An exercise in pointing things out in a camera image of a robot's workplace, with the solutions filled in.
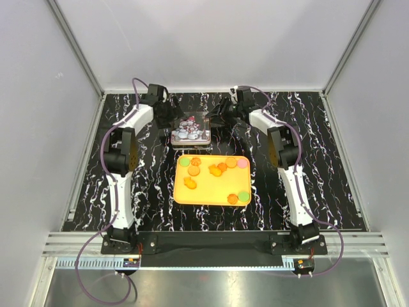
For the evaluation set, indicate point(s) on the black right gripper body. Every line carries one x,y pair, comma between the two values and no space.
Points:
229,111

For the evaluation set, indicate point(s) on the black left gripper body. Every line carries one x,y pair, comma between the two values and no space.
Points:
167,114

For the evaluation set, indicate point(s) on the gold tin lid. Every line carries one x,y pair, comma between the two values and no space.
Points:
192,129

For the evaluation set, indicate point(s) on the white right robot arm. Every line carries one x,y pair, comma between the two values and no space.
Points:
251,105

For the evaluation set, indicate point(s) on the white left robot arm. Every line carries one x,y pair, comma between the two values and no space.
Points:
118,157

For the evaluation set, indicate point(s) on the dark cookie tin box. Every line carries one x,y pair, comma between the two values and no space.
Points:
191,146

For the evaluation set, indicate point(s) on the orange round waffle cookie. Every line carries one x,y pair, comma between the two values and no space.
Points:
231,162

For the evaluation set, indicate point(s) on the green sandwich cookie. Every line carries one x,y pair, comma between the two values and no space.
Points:
183,161
244,196

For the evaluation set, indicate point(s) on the orange swirl cookie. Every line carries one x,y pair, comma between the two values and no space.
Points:
195,161
232,199

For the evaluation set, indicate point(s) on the pink sandwich cookie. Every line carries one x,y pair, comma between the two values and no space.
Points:
242,163

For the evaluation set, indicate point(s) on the orange cat cookie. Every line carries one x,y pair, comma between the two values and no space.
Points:
215,170

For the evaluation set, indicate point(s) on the yellow plastic tray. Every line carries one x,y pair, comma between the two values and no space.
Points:
212,190

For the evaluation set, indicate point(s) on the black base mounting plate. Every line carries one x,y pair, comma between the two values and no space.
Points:
213,249

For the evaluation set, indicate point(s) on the left control board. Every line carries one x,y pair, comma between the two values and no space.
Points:
131,262

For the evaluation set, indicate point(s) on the control board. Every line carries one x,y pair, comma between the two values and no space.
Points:
306,264
131,262

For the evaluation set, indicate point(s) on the right control board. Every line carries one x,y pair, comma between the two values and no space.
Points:
306,264

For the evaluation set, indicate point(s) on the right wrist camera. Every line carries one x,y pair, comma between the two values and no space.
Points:
234,94

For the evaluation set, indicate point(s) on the aluminium frame rail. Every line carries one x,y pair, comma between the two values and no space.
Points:
356,244

